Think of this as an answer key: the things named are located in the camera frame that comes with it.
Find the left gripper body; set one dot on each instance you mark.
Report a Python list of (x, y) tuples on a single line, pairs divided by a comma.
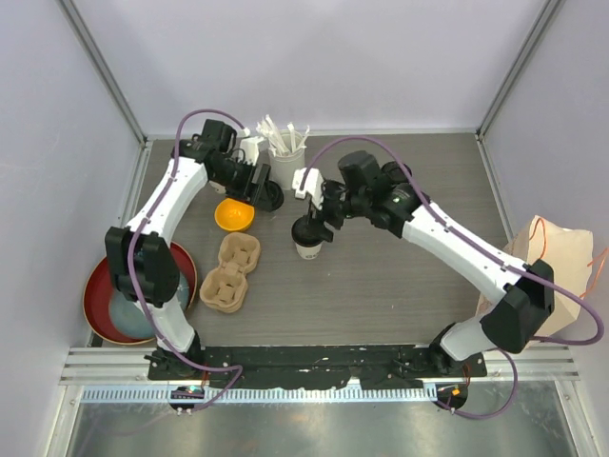
[(235, 177)]

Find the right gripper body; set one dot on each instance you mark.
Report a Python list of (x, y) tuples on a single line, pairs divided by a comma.
[(338, 205)]

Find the black lid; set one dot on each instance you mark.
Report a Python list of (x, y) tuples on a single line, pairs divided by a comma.
[(297, 229)]

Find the brown paper bag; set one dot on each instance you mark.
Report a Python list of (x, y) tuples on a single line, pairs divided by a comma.
[(569, 252)]

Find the paper coffee cup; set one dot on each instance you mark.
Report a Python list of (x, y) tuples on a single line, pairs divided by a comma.
[(308, 249)]

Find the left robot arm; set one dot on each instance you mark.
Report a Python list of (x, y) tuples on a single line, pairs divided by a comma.
[(140, 263)]

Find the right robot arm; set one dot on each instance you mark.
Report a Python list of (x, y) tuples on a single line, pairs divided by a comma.
[(520, 295)]

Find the stack of black lids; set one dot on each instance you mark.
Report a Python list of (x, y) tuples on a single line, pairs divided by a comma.
[(275, 196)]

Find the stack of paper cups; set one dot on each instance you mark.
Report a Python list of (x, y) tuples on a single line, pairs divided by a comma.
[(218, 188)]

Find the orange bowl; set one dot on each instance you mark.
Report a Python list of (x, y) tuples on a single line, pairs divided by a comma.
[(232, 215)]

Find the white straw holder cup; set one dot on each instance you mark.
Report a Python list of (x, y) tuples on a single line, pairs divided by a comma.
[(284, 166)]

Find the cardboard cup carrier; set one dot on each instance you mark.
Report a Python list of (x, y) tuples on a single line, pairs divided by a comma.
[(224, 288)]

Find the blue-grey plate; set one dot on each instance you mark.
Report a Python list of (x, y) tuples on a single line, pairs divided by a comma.
[(131, 321)]

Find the red round tray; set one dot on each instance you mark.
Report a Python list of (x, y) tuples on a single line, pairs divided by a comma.
[(98, 292)]

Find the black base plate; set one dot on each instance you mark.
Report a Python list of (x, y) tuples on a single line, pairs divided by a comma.
[(314, 367)]

